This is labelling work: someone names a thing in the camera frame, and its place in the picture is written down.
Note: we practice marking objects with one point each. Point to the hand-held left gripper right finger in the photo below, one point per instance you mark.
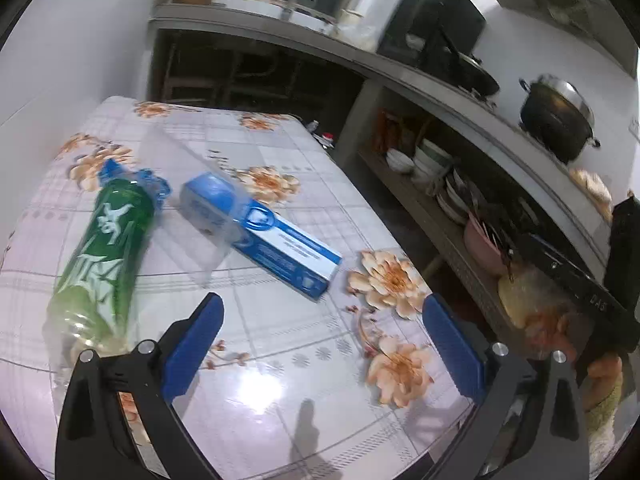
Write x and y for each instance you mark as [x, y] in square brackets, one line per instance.
[450, 345]

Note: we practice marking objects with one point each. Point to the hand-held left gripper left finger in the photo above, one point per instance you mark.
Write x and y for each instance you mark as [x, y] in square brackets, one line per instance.
[195, 345]

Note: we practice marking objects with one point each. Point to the green plastic bottle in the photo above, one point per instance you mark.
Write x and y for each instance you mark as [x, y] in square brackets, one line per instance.
[110, 250]

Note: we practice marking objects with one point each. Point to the blue toothpaste box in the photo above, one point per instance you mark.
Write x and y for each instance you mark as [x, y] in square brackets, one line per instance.
[280, 250]

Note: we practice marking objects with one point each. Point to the clear plastic packaging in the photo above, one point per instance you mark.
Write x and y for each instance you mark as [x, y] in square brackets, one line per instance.
[165, 160]

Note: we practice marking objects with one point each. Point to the person's right forearm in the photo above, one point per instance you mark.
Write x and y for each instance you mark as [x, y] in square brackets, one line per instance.
[602, 430]

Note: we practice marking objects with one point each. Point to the person's right hand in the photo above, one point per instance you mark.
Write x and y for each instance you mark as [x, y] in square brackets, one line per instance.
[606, 375]

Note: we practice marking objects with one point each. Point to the pale crumpled bag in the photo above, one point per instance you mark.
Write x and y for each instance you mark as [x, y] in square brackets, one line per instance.
[592, 190]

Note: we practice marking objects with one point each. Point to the pink bowl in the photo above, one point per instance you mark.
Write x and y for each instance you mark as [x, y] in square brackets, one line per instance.
[482, 247]

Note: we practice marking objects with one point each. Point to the floral tablecloth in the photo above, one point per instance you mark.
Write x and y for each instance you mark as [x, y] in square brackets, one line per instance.
[300, 335]

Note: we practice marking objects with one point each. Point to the lower shelf board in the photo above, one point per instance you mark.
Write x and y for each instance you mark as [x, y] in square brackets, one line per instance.
[440, 240]

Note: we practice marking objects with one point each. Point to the stack of white plates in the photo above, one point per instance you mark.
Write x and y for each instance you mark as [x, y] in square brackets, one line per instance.
[457, 200]

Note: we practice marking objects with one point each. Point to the black cooking pot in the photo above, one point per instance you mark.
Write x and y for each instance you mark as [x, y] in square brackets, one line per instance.
[555, 115]

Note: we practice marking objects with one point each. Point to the stack of white bowls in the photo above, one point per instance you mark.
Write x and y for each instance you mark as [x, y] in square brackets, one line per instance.
[432, 162]

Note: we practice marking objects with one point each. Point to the white bowl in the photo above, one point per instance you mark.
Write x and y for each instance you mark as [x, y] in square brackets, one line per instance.
[400, 162]

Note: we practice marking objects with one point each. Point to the red packets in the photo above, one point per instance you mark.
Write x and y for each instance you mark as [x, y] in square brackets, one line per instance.
[392, 132]

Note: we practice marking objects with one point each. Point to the black wok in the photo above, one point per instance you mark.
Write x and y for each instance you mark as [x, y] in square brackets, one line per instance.
[475, 77]

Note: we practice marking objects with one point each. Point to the concrete counter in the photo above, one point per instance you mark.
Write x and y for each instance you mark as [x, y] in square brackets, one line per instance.
[350, 55]

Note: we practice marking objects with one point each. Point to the black kitchen appliance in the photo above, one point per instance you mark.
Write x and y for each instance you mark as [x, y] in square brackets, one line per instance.
[425, 15]

